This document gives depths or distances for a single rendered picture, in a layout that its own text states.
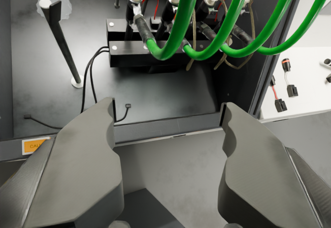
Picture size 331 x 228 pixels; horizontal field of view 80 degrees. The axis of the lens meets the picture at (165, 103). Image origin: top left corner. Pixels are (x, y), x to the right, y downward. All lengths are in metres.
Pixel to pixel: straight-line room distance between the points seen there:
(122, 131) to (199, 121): 0.20
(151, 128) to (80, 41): 0.37
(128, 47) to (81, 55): 0.20
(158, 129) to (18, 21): 0.52
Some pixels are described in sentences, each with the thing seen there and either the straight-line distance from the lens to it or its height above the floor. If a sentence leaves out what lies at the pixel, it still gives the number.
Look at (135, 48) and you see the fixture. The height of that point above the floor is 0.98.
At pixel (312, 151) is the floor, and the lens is 2.31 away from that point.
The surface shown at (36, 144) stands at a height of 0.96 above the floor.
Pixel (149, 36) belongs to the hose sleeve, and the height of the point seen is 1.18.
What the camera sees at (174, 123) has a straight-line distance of 0.52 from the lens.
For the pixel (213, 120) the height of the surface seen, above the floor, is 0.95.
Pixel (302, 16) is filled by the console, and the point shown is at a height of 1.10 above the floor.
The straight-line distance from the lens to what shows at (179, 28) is 0.19.
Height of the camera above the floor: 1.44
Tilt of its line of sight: 70 degrees down
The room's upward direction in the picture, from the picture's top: 51 degrees clockwise
